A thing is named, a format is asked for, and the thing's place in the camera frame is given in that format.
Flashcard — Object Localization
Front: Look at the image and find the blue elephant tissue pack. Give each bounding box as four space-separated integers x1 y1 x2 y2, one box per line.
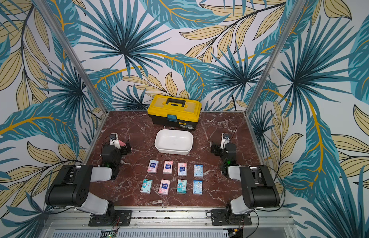
194 165 203 178

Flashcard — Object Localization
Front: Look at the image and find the small blue tissue pack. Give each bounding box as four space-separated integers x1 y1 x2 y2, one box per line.
193 180 203 195

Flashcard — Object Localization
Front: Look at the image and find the pink Tempo tissue pack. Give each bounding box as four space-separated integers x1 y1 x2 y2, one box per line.
178 163 187 177
163 161 174 174
147 160 159 174

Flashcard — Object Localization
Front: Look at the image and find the teal cartoon tissue pack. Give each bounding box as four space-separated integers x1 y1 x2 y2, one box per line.
141 179 153 194

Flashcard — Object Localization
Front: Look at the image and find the white plastic storage box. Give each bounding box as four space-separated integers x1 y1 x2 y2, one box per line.
154 129 193 155

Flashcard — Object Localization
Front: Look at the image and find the green white tissue pack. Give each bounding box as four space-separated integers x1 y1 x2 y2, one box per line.
177 179 187 194

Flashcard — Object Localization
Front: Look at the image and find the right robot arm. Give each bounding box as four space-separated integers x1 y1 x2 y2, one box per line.
211 143 280 218

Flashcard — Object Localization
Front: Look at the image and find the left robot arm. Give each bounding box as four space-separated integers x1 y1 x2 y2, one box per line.
45 142 132 218

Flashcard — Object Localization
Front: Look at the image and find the yellow black toolbox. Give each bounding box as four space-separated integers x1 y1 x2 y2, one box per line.
147 95 201 130

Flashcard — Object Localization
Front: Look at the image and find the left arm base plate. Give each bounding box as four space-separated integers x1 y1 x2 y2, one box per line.
88 210 132 227

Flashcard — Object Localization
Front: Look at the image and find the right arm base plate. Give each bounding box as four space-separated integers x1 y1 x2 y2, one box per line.
209 209 252 226

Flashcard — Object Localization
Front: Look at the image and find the aluminium front rail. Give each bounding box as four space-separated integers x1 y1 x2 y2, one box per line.
40 207 300 238

